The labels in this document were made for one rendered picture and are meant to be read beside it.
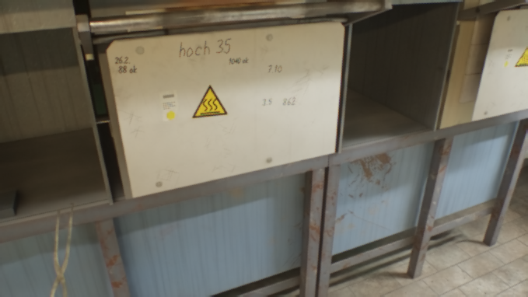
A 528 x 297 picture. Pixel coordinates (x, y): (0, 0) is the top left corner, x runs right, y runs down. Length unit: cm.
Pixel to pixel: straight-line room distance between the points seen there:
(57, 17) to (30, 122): 81
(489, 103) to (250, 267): 111
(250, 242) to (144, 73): 83
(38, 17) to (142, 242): 76
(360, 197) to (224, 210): 60
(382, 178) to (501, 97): 55
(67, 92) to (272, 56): 94
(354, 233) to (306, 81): 90
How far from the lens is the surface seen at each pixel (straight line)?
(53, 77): 170
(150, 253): 142
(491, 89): 166
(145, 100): 96
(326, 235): 163
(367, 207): 176
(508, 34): 164
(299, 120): 113
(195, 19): 83
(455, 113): 176
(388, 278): 220
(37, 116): 175
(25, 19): 102
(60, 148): 163
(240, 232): 148
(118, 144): 113
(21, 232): 126
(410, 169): 182
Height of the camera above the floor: 150
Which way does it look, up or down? 27 degrees down
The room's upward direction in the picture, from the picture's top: straight up
